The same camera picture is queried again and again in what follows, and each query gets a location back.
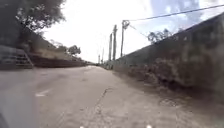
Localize clump of trees on embankment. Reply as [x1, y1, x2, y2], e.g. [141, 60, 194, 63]
[49, 39, 83, 58]

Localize overhead wires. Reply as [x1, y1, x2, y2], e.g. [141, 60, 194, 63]
[128, 3, 224, 39]

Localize tree behind concrete wall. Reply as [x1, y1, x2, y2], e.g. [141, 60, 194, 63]
[147, 28, 174, 45]

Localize row of utility poles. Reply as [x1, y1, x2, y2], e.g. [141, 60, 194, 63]
[97, 19, 132, 66]

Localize grey concrete road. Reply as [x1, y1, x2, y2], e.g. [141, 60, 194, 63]
[0, 64, 224, 128]

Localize large dark tree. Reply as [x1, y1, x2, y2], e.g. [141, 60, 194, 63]
[0, 0, 68, 48]

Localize long grey concrete wall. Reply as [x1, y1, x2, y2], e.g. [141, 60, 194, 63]
[104, 12, 224, 98]

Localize dark retaining wall with embankment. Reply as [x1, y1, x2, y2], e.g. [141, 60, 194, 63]
[0, 19, 97, 71]

